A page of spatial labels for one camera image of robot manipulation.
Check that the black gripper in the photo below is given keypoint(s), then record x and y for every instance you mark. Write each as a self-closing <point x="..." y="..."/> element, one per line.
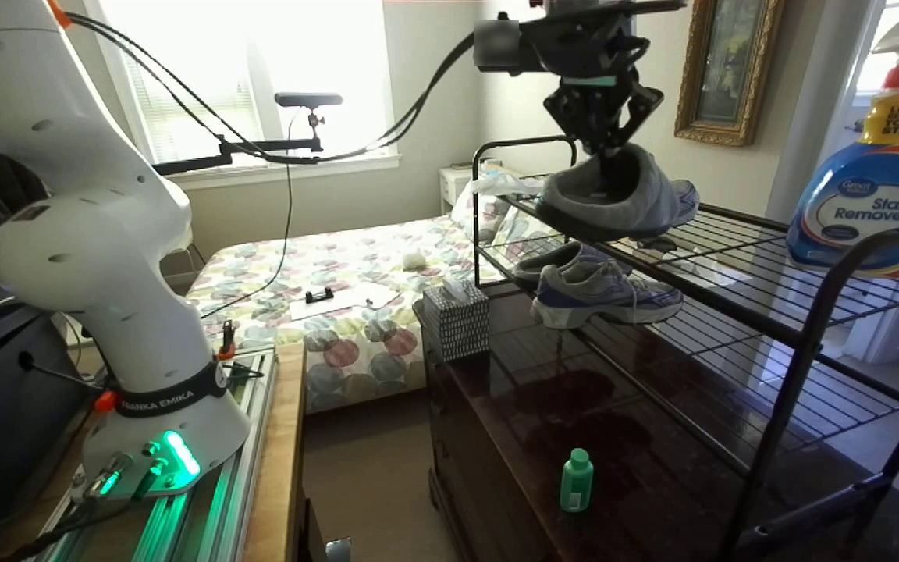
<point x="592" y="46"/>

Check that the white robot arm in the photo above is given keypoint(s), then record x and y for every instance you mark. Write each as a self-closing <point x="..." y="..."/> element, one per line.
<point x="95" y="244"/>

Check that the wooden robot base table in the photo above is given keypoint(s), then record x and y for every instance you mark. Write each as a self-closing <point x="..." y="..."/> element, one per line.
<point x="276" y="508"/>

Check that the gold framed picture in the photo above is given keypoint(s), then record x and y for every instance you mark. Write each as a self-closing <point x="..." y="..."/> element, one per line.
<point x="727" y="70"/>

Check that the grey blue sneaker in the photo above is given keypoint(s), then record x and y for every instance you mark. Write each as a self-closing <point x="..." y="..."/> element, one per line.
<point x="601" y="285"/>

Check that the patterned tissue box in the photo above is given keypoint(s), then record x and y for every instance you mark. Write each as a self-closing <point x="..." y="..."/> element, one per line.
<point x="458" y="319"/>

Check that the floral patterned bed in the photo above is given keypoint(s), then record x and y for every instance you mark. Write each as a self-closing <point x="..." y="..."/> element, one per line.
<point x="347" y="297"/>

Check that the stain remover spray bottle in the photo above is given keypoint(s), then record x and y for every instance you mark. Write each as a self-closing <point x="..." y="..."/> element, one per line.
<point x="857" y="191"/>

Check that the dark wooden dresser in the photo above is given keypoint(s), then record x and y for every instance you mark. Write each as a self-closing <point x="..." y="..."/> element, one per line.
<point x="508" y="418"/>

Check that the small green bottle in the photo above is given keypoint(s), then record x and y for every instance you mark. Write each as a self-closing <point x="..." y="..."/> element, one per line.
<point x="577" y="486"/>

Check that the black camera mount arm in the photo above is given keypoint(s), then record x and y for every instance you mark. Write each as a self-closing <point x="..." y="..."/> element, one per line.
<point x="292" y="150"/>

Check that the black wire shoe rack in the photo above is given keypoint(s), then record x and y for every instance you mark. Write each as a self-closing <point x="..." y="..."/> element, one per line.
<point x="782" y="448"/>

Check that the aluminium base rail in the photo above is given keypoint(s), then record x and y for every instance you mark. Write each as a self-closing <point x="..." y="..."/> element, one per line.
<point x="158" y="514"/>

